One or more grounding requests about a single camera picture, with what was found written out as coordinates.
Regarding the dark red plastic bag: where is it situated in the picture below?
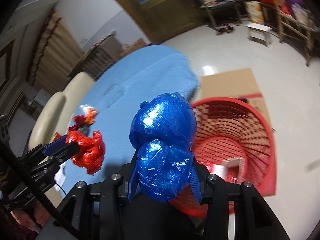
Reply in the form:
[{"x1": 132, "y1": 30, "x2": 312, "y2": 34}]
[{"x1": 69, "y1": 115, "x2": 86, "y2": 131}]

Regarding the red plastic bag bundle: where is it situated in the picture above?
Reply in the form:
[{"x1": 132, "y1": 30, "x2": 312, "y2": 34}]
[{"x1": 66, "y1": 131, "x2": 105, "y2": 175}]

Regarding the orange wrapper bundle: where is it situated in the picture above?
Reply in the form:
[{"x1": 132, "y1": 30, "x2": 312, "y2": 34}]
[{"x1": 80, "y1": 104, "x2": 99, "y2": 125}]

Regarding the orange white carton box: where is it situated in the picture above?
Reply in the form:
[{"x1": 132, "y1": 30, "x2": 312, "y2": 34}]
[{"x1": 222, "y1": 157, "x2": 246, "y2": 184}]

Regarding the blue plastic bag bundle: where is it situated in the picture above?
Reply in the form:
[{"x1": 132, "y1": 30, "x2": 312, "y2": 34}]
[{"x1": 129, "y1": 93, "x2": 197, "y2": 202}]

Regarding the person left hand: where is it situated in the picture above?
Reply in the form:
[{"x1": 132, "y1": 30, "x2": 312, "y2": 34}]
[{"x1": 11, "y1": 201, "x2": 50, "y2": 232}]

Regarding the cream leather sofa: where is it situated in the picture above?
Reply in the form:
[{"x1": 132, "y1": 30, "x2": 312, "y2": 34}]
[{"x1": 28, "y1": 72, "x2": 95, "y2": 150}]

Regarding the red plastic mesh basket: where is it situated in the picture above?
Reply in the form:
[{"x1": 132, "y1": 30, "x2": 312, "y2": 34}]
[{"x1": 168, "y1": 97, "x2": 277, "y2": 218}]

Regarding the blue round table cloth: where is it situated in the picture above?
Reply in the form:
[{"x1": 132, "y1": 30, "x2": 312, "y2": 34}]
[{"x1": 62, "y1": 45, "x2": 199, "y2": 192}]

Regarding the beige striped curtain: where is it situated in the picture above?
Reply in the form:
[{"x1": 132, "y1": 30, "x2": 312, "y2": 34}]
[{"x1": 27, "y1": 10, "x2": 83, "y2": 94}]

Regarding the wooden radiator cover cabinet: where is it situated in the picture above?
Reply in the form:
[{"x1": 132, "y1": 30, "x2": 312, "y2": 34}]
[{"x1": 68, "y1": 33, "x2": 122, "y2": 80}]

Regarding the flat cardboard sheet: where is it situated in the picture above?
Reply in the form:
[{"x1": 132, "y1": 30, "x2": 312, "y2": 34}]
[{"x1": 199, "y1": 68, "x2": 271, "y2": 127}]

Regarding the brown cardboard box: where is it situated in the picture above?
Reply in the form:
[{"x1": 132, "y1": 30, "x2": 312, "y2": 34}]
[{"x1": 120, "y1": 38, "x2": 147, "y2": 58}]

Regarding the pair of slippers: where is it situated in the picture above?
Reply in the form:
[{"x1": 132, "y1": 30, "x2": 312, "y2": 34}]
[{"x1": 216, "y1": 25, "x2": 234, "y2": 36}]

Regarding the small white stool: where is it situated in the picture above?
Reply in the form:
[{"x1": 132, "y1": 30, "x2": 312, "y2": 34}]
[{"x1": 245, "y1": 22, "x2": 272, "y2": 47}]

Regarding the wooden double door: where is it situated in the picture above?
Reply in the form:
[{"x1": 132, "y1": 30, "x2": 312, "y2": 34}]
[{"x1": 116, "y1": 0, "x2": 206, "y2": 44}]

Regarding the yellow printed carton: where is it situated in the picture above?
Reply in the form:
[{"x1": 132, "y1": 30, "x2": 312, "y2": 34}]
[{"x1": 245, "y1": 1, "x2": 265, "y2": 25}]

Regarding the black metal armchair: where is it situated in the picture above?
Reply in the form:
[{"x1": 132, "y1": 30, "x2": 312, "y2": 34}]
[{"x1": 188, "y1": 0, "x2": 243, "y2": 29}]

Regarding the rattan chair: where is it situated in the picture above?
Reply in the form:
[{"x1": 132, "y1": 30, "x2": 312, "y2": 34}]
[{"x1": 273, "y1": 0, "x2": 319, "y2": 66}]

